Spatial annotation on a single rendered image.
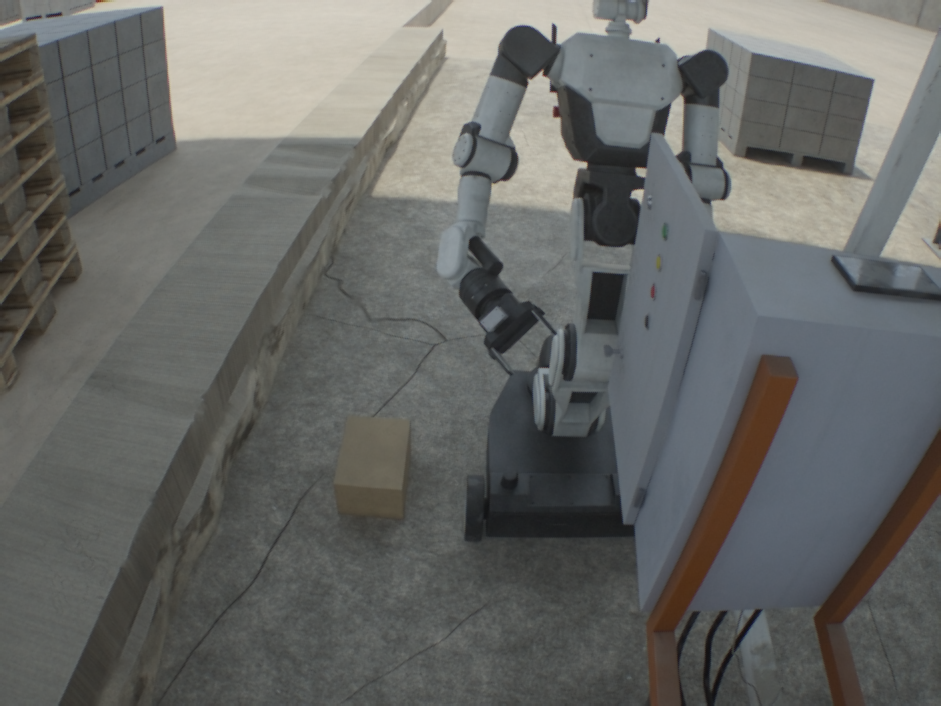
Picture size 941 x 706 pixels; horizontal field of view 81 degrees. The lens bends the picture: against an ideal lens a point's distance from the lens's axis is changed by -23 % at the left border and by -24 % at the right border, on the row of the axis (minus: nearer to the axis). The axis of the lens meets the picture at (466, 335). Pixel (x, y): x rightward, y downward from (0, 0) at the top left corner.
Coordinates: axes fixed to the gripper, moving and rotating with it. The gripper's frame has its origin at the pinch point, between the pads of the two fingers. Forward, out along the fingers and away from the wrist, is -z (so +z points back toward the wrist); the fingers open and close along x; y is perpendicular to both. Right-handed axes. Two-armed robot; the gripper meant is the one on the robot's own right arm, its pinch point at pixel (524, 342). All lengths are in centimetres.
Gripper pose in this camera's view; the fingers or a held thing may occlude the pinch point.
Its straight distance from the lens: 132.3
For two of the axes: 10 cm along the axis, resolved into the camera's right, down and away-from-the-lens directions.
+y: 5.0, 3.7, 7.8
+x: 7.2, -6.8, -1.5
